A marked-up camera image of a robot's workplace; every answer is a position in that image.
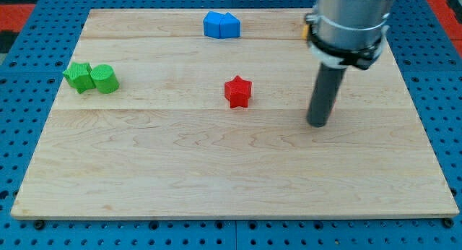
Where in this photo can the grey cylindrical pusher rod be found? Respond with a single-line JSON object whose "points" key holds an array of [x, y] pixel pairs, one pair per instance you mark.
{"points": [[327, 84]]}

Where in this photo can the red star block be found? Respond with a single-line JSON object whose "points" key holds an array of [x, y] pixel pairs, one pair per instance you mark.
{"points": [[238, 92]]}

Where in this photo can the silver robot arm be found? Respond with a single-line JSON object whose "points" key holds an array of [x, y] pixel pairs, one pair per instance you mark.
{"points": [[342, 33]]}

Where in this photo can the green star block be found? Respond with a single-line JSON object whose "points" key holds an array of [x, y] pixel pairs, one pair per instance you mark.
{"points": [[78, 76]]}

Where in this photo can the yellow block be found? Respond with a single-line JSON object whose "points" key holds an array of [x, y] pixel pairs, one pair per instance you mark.
{"points": [[305, 32]]}

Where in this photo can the blue pentagon block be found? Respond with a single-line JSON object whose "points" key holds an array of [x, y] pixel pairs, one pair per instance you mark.
{"points": [[229, 26]]}

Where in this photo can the blue cube block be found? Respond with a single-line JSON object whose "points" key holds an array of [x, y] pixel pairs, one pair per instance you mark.
{"points": [[211, 24]]}

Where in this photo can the green cylinder block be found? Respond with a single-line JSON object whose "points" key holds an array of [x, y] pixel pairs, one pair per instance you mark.
{"points": [[104, 78]]}

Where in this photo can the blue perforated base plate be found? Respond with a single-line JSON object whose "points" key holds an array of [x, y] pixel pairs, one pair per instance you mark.
{"points": [[31, 74]]}

